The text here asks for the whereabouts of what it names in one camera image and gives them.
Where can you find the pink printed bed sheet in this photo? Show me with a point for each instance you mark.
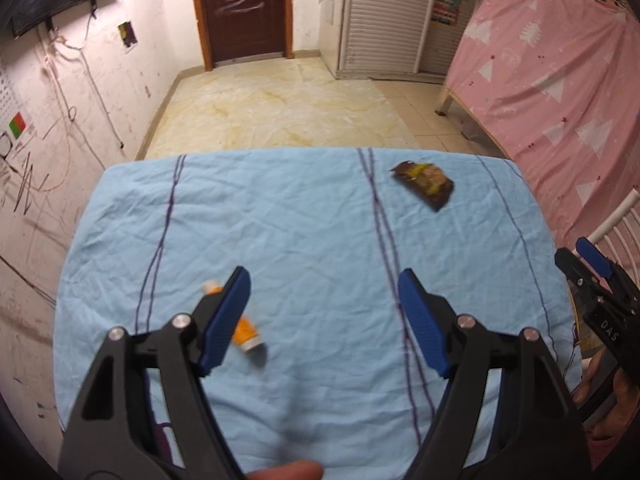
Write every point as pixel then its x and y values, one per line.
pixel 555 75

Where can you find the person's right forearm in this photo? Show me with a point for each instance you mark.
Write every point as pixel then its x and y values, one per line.
pixel 617 457

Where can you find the brown snack wrapper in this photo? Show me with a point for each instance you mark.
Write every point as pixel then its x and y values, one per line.
pixel 425 182

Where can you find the person's left hand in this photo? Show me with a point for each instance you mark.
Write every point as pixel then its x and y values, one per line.
pixel 285 472

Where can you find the dark red door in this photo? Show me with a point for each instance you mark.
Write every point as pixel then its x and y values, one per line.
pixel 242 10

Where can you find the light blue tablecloth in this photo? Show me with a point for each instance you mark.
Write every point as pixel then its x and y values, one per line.
pixel 310 240

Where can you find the orange white tube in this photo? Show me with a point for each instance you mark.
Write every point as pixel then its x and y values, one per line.
pixel 245 332

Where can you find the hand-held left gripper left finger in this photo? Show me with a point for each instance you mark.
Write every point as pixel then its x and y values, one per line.
pixel 227 320

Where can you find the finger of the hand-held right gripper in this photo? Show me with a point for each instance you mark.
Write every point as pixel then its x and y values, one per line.
pixel 570 267
pixel 595 259

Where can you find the white slatted wardrobe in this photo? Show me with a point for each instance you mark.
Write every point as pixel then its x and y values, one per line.
pixel 390 15

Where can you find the red green wall sticker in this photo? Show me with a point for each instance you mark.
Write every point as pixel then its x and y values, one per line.
pixel 17 124

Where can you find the person's right hand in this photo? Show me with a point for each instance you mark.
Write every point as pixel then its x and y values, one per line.
pixel 590 380

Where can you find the wooden bed frame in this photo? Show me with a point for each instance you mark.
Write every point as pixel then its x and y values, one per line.
pixel 460 115

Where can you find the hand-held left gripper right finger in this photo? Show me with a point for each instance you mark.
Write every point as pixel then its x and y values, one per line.
pixel 422 325

